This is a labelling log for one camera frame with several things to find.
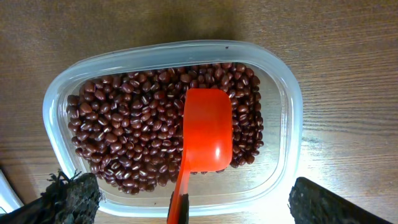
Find red adzuki beans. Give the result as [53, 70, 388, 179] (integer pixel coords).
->
[67, 62, 264, 195]

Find white digital kitchen scale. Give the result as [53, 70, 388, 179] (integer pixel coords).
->
[0, 171, 24, 216]

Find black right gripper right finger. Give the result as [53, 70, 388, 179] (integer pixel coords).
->
[289, 177, 391, 224]

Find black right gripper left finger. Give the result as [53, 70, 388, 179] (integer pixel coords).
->
[1, 171, 102, 224]

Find clear plastic food container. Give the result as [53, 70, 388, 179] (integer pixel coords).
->
[43, 40, 303, 217]

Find orange plastic measuring scoop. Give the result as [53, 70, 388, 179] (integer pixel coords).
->
[167, 88, 233, 224]

